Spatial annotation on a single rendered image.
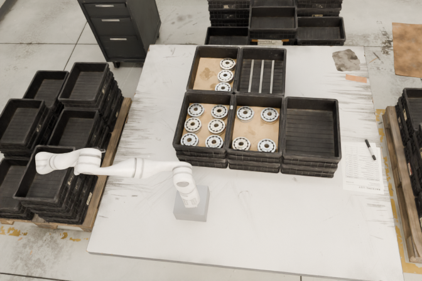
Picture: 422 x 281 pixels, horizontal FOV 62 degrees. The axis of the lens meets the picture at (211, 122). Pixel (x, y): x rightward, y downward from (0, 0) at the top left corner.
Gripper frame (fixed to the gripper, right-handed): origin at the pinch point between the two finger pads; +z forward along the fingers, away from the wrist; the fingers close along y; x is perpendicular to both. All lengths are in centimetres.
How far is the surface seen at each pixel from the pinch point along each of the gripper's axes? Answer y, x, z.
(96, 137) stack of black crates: 49, -52, 45
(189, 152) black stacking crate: -25.5, 22.9, 34.6
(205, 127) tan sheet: -34, 12, 50
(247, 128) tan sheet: -49, 27, 63
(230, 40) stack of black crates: -41, -85, 163
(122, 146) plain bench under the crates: 11.3, -13.1, 27.8
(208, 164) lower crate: -22, 30, 48
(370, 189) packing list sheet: -71, 93, 91
